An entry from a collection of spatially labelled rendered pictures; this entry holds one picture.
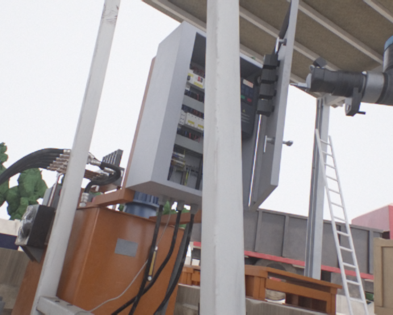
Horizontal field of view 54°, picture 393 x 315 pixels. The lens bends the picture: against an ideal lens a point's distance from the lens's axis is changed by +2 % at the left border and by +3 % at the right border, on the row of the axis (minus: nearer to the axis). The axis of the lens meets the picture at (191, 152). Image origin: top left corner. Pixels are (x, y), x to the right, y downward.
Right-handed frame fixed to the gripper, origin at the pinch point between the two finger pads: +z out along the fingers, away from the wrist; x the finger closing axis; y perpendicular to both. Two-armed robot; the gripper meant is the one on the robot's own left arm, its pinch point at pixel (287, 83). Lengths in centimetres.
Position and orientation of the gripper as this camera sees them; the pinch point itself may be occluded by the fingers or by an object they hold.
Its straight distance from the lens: 117.4
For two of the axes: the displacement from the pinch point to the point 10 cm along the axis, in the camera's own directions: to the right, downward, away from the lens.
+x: 0.0, -3.2, -9.5
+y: 1.7, -9.3, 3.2
